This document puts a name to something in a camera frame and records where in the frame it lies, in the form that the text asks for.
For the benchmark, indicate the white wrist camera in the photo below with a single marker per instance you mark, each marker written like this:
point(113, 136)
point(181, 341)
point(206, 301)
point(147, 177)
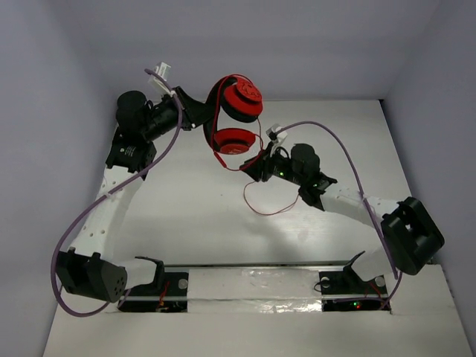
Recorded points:
point(277, 135)
point(158, 78)

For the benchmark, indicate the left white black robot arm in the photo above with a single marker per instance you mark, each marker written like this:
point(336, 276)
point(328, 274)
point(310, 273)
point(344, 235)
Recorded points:
point(142, 270)

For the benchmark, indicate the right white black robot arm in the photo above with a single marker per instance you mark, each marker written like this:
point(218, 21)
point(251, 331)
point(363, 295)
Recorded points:
point(408, 235)

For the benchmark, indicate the white foil covered block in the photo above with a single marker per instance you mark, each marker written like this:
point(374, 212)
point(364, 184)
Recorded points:
point(253, 290)

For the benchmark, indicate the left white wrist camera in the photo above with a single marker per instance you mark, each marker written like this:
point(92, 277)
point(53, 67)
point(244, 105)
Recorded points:
point(158, 78)

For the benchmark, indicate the aluminium rail at front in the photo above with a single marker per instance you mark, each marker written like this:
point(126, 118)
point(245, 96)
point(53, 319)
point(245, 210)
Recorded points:
point(331, 263)

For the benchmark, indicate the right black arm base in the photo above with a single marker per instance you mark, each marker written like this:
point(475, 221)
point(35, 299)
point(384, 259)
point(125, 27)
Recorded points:
point(341, 292)

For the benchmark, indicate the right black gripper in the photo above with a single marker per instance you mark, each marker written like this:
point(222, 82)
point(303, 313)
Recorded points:
point(264, 164)

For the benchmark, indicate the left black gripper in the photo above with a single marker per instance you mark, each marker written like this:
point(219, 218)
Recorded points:
point(184, 112)

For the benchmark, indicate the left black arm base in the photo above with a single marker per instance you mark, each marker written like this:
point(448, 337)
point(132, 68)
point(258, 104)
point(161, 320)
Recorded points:
point(170, 297)

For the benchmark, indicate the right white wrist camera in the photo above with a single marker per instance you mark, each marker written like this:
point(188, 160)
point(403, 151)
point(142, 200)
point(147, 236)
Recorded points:
point(277, 135)

